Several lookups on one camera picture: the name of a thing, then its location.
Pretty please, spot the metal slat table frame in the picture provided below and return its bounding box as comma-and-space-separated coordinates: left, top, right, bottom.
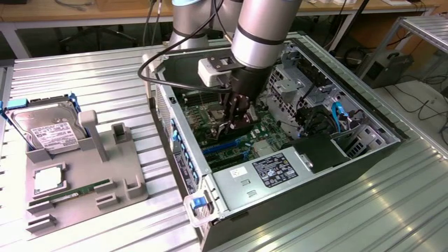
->
379, 16, 448, 79

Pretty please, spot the grey parts rack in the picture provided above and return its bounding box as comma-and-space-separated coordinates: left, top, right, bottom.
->
23, 110, 152, 243

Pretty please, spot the green RAM stick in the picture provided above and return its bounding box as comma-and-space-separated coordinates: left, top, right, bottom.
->
32, 182, 107, 208

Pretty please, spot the blue expansion slot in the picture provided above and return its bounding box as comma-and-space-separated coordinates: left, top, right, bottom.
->
201, 140, 243, 156

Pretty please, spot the silver chipset heatsink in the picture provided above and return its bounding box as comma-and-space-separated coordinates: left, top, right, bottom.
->
253, 141, 277, 158

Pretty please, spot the black box device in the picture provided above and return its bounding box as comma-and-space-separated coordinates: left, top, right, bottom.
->
363, 51, 415, 89

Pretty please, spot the green motherboard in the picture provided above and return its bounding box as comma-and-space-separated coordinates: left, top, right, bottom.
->
180, 86, 299, 171

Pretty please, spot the silver CPU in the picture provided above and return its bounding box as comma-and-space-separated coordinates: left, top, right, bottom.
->
33, 167, 68, 196

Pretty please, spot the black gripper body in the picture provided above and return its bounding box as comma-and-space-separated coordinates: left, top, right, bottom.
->
229, 66, 273, 99

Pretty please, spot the black office chair base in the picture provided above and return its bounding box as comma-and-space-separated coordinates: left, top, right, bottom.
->
59, 25, 137, 51

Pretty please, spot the white round table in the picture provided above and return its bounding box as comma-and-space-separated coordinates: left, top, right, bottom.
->
369, 79, 448, 132

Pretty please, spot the wooden desk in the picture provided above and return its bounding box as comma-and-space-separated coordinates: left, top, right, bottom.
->
0, 0, 439, 23

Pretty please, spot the CPU socket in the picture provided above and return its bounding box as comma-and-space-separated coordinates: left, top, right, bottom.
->
205, 107, 225, 120

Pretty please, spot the grey power supply unit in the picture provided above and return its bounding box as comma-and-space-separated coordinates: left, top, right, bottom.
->
211, 146, 316, 212

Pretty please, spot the black plastic fan shroud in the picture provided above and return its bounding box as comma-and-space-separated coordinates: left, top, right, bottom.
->
291, 133, 353, 174

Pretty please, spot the open grey PC case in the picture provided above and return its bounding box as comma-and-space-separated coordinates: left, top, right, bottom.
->
143, 30, 411, 252

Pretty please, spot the black expansion slot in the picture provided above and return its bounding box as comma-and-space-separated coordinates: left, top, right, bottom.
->
205, 153, 247, 169

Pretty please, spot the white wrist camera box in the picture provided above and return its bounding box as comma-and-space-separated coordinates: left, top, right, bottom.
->
197, 56, 235, 88

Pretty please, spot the black RAM slot bank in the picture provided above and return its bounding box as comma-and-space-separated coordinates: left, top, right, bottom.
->
181, 90, 221, 106

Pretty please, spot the metal disk bay cage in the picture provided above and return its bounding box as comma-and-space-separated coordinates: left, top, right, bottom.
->
267, 43, 352, 106

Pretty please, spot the hard disk in blue caddy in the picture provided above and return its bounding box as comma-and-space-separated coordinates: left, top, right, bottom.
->
0, 91, 88, 156

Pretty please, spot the blue wire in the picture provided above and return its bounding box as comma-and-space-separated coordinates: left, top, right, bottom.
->
329, 100, 352, 133

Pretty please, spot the black camera cable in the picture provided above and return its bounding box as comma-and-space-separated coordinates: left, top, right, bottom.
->
136, 46, 235, 93

